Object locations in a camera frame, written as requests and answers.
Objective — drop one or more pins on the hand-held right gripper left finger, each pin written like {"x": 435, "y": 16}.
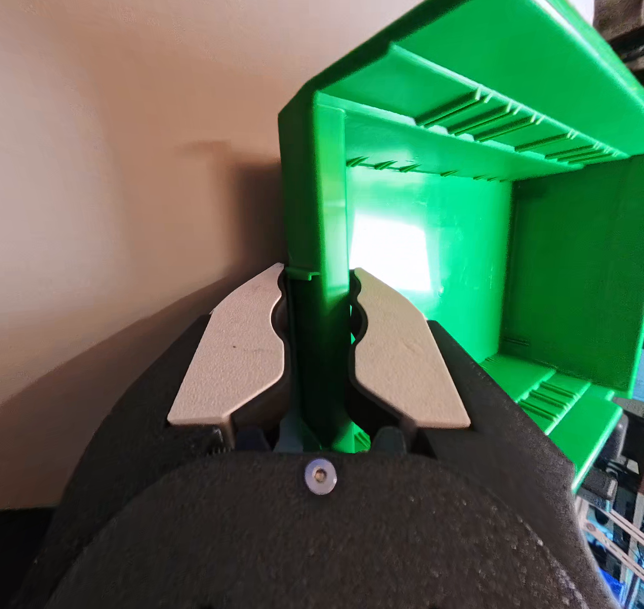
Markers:
{"x": 231, "y": 362}

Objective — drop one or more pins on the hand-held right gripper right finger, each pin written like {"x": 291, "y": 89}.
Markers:
{"x": 407, "y": 367}

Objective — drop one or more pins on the green plastic bin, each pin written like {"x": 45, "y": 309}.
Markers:
{"x": 553, "y": 267}

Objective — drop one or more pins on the black camera rig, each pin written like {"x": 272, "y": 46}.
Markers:
{"x": 603, "y": 483}

